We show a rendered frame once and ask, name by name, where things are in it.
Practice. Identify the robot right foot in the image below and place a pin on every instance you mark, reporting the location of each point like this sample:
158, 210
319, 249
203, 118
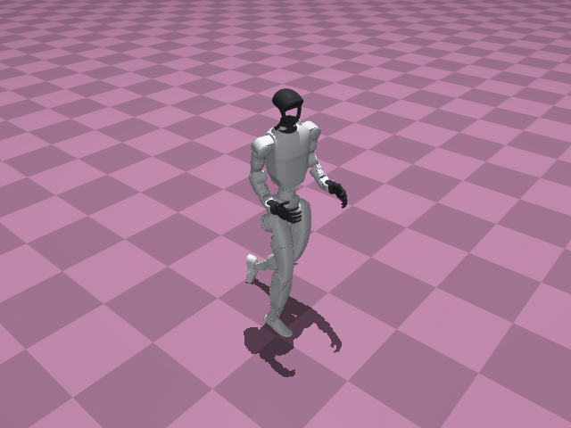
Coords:
278, 326

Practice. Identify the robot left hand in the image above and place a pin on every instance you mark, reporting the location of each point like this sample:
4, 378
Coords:
336, 189

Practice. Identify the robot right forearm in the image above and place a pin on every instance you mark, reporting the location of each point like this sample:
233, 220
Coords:
262, 191

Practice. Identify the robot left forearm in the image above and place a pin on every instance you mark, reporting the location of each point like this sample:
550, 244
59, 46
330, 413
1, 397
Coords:
320, 176

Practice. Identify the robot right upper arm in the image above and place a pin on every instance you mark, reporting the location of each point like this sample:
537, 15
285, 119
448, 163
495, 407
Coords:
261, 148

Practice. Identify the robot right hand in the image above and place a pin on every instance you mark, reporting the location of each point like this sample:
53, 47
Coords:
283, 212

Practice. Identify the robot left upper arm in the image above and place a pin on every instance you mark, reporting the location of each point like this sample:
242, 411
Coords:
314, 135

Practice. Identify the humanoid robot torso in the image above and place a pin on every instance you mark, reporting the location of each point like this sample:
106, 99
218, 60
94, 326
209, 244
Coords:
288, 162

